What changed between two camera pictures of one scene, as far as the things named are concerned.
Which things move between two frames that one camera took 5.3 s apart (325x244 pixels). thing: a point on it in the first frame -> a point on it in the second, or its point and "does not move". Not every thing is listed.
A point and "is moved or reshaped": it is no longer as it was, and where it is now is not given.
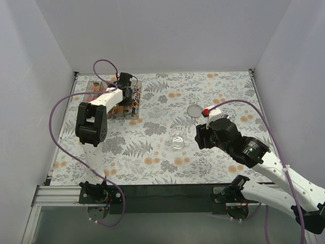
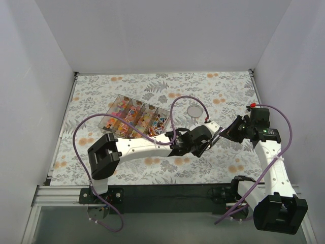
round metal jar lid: (194, 110) does not move
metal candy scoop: (225, 116) is moved or reshaped
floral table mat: (160, 148) does not move
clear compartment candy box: (120, 111) -> (151, 120)
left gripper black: (127, 94) -> (207, 142)
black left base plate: (113, 195) does not move
